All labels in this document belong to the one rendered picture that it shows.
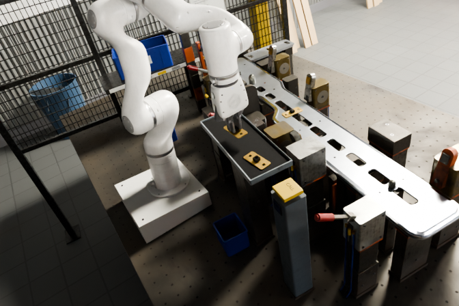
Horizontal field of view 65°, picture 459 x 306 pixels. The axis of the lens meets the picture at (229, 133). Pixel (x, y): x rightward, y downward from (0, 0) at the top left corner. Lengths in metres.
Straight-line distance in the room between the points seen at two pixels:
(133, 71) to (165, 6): 0.35
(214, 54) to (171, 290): 0.85
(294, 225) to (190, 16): 0.63
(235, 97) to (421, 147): 1.05
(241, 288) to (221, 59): 0.79
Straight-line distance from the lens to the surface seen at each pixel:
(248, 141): 1.13
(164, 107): 1.41
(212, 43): 0.94
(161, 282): 1.44
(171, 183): 1.57
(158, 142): 1.46
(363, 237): 1.07
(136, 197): 1.62
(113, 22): 1.25
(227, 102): 1.03
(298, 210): 0.99
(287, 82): 1.78
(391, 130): 1.38
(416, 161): 1.77
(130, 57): 1.31
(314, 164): 1.17
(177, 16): 1.03
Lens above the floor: 1.84
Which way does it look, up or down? 35 degrees down
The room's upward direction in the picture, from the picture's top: 12 degrees counter-clockwise
